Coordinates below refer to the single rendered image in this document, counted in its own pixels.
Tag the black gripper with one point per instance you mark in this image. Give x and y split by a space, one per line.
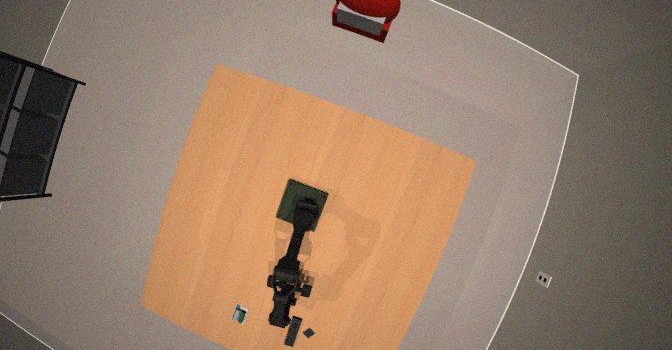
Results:
305 290

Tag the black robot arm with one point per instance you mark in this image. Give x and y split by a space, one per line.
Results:
305 213

